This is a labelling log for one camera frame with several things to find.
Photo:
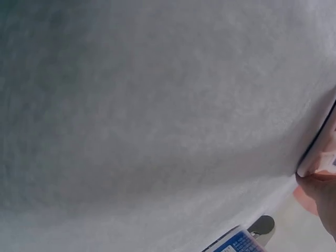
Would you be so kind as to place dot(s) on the person's right hand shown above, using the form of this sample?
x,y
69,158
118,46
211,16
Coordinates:
x,y
321,194

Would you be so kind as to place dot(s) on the person's right fingers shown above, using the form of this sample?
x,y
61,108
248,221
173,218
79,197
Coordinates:
x,y
312,194

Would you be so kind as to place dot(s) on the black round object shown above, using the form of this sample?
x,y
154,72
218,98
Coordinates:
x,y
263,224

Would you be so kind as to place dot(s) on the blue and white packet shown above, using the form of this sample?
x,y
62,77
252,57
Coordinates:
x,y
233,242

